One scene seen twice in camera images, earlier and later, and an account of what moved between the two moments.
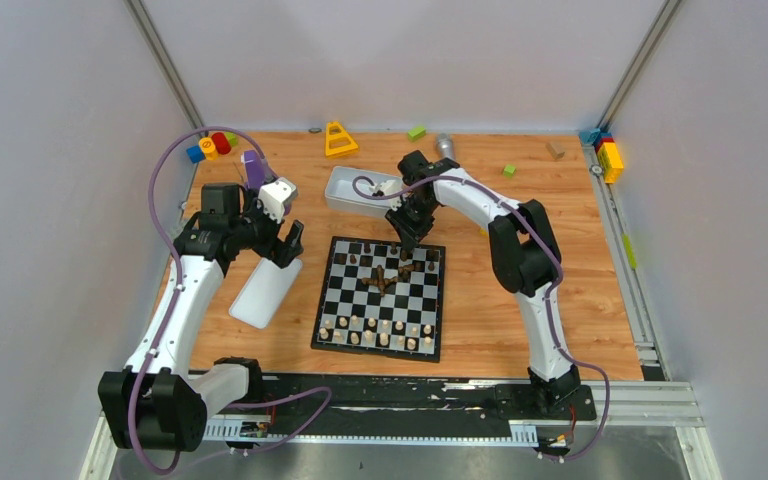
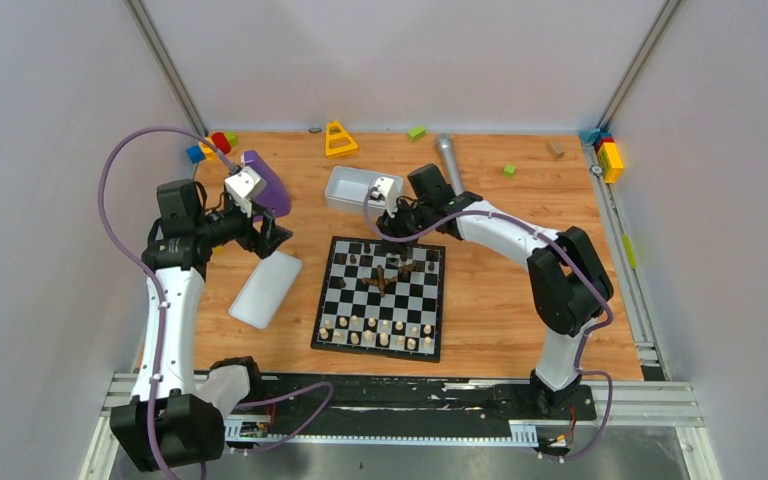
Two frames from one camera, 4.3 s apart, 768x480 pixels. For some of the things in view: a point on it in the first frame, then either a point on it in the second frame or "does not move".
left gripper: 277,237 → 260,230
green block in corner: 233,140 does not move
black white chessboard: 379,300 does not move
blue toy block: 195,153 does not move
